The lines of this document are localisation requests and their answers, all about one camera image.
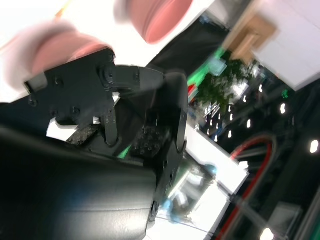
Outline green table cloth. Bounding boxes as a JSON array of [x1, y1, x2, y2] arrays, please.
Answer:
[[187, 47, 228, 88]]

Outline brown cardboard box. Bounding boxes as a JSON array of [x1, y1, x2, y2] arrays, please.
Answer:
[[222, 13, 277, 62]]

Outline pink plastic bowl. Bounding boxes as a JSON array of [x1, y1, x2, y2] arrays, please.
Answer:
[[4, 19, 113, 78], [113, 0, 153, 38], [143, 0, 195, 46]]

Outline red object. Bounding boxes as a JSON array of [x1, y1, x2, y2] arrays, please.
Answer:
[[187, 84, 198, 100]]

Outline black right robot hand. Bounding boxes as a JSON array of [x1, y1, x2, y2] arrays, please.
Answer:
[[0, 47, 189, 240]]

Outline red cable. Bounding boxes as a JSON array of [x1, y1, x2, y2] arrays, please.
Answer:
[[219, 134, 275, 240]]

